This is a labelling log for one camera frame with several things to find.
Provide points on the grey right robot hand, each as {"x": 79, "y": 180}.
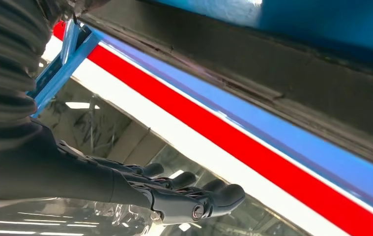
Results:
{"x": 59, "y": 176}

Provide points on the white car with red stripe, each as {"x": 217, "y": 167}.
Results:
{"x": 173, "y": 102}

